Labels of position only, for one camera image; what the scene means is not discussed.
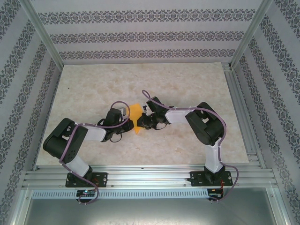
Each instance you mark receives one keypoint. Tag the orange cloth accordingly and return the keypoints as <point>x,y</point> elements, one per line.
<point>136,111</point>

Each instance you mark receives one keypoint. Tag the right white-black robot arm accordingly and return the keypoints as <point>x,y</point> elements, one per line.
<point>213,159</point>

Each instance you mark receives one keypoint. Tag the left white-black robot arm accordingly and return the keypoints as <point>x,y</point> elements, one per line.
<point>80,165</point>

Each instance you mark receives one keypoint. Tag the grey metal sheet panel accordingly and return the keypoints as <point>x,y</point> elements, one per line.
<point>150,213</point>

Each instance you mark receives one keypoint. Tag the small circuit board green light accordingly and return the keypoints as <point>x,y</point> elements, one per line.
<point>86,192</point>

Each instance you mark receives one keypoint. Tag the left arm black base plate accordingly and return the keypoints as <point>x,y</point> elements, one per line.
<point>103,179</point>

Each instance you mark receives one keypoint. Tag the long aluminium base rail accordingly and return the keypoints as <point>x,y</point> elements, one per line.
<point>150,178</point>

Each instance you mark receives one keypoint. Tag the aluminium side rail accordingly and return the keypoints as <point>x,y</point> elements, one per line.
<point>245,122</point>

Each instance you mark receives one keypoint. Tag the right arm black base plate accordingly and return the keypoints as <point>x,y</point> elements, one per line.
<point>228,175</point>

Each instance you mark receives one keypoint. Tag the aluminium frame post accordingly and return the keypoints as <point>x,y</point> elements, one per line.
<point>21,206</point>
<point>44,32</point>
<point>252,32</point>
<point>282,206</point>

